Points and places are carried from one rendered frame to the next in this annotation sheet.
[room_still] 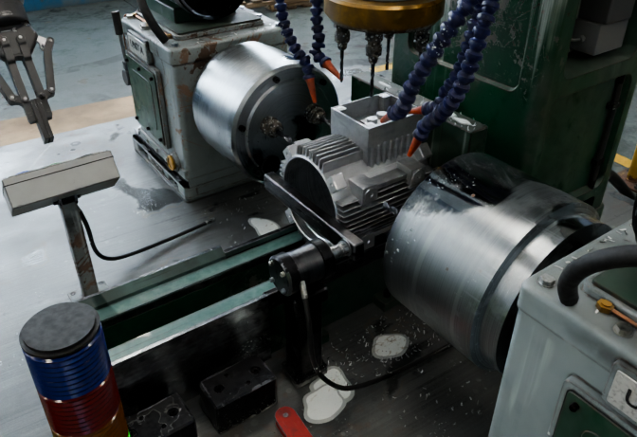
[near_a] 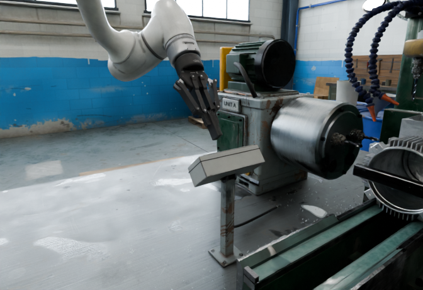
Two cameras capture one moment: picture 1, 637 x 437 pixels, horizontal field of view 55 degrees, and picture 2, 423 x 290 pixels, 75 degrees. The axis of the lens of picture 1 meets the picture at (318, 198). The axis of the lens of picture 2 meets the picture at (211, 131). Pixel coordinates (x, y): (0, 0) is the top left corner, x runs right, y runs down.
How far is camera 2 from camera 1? 57 cm
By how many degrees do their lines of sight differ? 18
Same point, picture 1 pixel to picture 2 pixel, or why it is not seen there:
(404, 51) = (407, 99)
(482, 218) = not seen: outside the picture
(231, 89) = (311, 116)
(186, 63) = (268, 108)
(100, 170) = (253, 156)
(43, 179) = (223, 159)
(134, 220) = not seen: hidden behind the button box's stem
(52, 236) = (181, 213)
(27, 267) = (172, 233)
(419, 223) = not seen: outside the picture
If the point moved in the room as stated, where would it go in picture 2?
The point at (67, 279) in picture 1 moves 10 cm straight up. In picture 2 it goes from (203, 240) to (203, 208)
